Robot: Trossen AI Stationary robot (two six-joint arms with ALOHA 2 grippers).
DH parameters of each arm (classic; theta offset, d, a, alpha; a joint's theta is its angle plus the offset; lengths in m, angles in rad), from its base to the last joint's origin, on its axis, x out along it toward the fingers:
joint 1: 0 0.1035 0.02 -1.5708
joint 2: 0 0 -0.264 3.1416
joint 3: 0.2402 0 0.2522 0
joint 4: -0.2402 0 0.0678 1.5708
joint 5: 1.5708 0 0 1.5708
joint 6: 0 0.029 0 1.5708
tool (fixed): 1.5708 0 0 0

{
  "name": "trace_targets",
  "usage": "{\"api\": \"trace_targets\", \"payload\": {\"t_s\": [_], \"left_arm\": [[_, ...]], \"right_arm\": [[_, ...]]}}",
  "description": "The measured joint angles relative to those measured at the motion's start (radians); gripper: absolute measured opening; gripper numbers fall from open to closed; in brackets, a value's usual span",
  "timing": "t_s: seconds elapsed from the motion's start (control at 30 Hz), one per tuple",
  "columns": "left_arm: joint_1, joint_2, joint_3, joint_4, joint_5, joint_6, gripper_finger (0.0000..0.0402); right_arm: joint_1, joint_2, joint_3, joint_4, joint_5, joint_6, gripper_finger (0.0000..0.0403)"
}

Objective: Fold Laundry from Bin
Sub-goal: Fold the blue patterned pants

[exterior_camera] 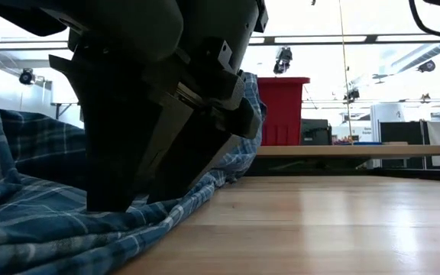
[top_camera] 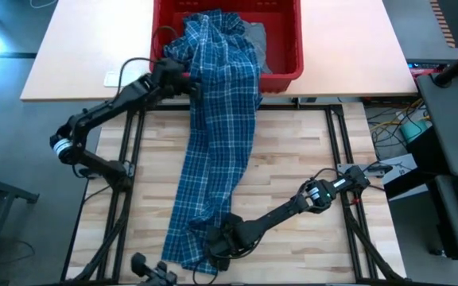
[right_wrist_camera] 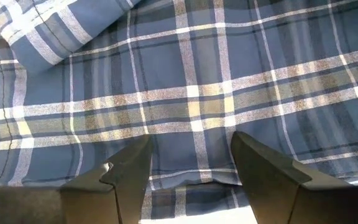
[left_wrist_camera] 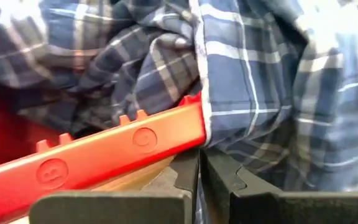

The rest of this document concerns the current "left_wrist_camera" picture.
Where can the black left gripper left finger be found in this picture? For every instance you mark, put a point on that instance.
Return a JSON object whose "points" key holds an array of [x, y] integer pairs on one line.
{"points": [[110, 208]]}

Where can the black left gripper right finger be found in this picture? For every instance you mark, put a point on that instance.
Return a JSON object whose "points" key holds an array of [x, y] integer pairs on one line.
{"points": [[291, 208]]}

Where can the blue plaid pajama pants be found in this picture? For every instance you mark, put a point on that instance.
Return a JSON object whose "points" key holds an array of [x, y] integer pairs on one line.
{"points": [[259, 77]]}

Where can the red plastic laundry bin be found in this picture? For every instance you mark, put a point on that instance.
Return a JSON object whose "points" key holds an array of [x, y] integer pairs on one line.
{"points": [[89, 161]]}

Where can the light wooden desk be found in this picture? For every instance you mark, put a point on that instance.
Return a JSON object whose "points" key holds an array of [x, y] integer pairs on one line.
{"points": [[135, 180]]}

